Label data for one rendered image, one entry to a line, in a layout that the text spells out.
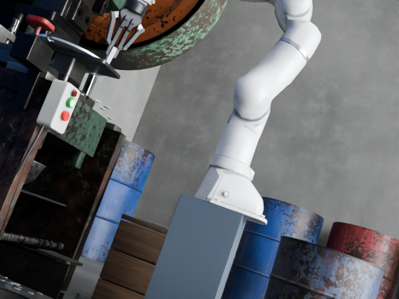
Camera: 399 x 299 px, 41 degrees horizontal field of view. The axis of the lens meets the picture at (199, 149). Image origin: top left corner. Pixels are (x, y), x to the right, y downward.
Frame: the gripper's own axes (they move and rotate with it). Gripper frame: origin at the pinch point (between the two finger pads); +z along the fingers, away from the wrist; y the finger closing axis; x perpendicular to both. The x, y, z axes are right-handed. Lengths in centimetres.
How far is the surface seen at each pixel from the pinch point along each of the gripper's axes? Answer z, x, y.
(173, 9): -27, 37, 24
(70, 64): 8.3, 0.1, -10.3
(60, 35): 2.2, 18.8, -13.9
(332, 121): -32, 216, 268
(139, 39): -10.1, 34.2, 16.9
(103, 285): 72, -14, 32
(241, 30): -71, 317, 192
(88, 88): 14.8, 15.9, 2.6
